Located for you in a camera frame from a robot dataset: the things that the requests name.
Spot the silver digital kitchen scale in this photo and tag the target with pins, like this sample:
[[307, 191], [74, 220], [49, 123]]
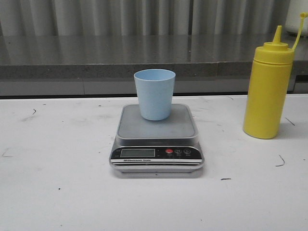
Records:
[[168, 146]]

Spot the yellow squeeze bottle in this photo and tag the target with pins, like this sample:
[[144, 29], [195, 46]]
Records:
[[270, 74]]

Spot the grey stone counter ledge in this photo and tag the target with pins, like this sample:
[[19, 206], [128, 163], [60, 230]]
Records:
[[84, 66]]

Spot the white container in background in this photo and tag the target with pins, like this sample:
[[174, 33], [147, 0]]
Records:
[[296, 7]]

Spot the light blue plastic cup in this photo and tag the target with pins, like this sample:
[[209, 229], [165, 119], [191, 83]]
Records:
[[155, 89]]

